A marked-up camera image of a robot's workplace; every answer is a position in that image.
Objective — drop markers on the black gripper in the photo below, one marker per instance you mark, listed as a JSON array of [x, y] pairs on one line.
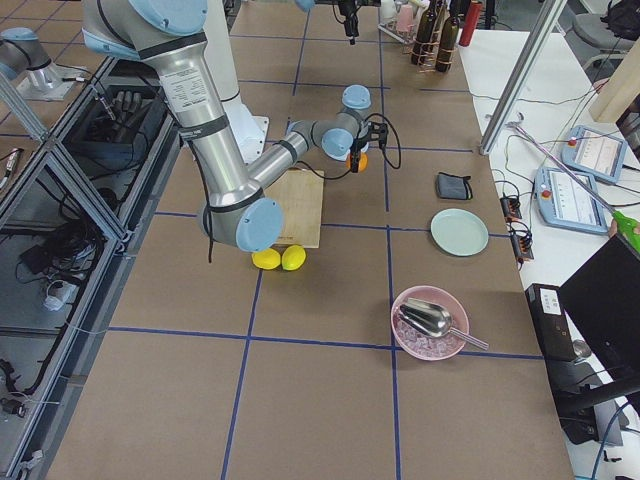
[[358, 148]]

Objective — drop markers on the orange fruit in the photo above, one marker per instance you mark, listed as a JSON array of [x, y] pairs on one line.
[[364, 162]]

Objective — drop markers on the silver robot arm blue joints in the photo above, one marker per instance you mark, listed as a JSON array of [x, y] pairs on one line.
[[187, 44]]

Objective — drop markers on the light green plate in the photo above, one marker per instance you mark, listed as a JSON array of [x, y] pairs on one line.
[[459, 232]]

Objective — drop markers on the bamboo cutting board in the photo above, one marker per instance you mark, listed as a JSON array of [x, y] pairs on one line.
[[300, 195]]

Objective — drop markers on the folded grey cloth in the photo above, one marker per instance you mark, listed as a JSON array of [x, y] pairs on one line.
[[453, 187]]

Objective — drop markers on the upper yellow lemon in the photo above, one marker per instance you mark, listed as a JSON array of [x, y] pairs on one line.
[[293, 257]]

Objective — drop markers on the yellow lemon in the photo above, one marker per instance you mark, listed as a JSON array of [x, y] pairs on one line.
[[293, 257], [268, 259]]

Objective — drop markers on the dark wine bottle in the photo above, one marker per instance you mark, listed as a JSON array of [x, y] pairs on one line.
[[425, 32], [448, 37]]

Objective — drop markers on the lower yellow lemon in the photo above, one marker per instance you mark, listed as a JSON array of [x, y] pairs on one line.
[[268, 259]]

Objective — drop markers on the pink upside-down cup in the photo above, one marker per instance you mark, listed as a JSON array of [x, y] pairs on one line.
[[405, 19]]

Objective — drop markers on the metal scoop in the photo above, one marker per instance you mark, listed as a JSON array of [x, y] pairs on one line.
[[434, 321]]

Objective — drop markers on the red bottle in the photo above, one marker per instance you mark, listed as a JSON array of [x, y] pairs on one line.
[[470, 22]]

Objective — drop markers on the pink bowl with ice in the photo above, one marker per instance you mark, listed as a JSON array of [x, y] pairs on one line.
[[419, 345]]

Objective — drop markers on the near teach pendant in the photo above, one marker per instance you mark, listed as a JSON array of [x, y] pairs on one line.
[[563, 204]]

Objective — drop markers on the teach pendant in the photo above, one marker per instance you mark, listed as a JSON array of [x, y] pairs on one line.
[[563, 204], [591, 151]]

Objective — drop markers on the far teach pendant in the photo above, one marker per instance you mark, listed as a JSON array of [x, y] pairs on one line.
[[591, 151]]

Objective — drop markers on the black computer box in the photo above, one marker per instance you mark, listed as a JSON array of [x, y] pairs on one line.
[[551, 326]]

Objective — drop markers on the copper wire bottle rack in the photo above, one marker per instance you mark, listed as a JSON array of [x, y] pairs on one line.
[[433, 48]]

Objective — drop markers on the white wire cup rack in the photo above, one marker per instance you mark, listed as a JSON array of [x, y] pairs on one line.
[[387, 25]]

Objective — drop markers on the aluminium frame post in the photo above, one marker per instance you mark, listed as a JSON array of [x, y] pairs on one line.
[[533, 46]]

